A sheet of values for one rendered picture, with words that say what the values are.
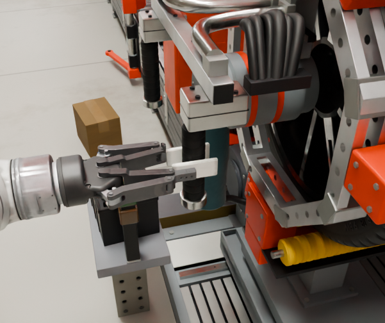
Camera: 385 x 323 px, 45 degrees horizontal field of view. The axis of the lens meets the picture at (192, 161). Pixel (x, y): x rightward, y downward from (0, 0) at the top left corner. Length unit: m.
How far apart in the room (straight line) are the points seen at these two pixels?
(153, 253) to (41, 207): 0.47
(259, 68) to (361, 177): 0.21
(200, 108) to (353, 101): 0.21
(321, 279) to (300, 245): 0.29
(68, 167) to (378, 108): 0.44
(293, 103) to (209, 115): 0.25
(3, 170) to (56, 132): 1.75
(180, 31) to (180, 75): 0.60
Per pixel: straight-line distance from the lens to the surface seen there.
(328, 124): 0.97
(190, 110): 0.65
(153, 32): 0.96
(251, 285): 1.45
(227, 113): 0.67
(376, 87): 0.68
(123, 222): 1.00
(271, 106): 0.86
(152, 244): 1.13
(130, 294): 1.49
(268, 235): 1.08
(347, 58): 0.69
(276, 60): 0.66
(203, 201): 0.77
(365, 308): 1.37
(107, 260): 1.11
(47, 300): 1.66
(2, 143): 2.43
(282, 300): 1.33
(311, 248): 1.04
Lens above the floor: 1.26
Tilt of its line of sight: 36 degrees down
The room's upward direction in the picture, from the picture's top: straight up
